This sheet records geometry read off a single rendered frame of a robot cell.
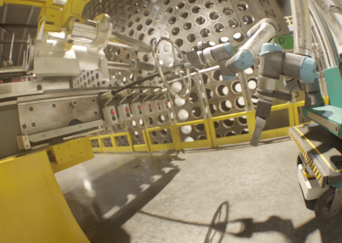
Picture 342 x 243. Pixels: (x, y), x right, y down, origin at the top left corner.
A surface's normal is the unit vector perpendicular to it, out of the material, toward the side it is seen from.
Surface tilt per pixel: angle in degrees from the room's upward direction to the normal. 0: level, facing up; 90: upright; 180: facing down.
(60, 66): 90
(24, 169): 90
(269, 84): 101
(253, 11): 90
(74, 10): 134
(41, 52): 68
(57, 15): 90
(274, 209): 0
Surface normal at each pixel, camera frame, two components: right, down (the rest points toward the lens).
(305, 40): -0.52, 0.30
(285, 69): -0.74, 0.59
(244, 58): 0.11, 0.01
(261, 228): -0.22, -0.97
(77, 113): 0.84, -0.18
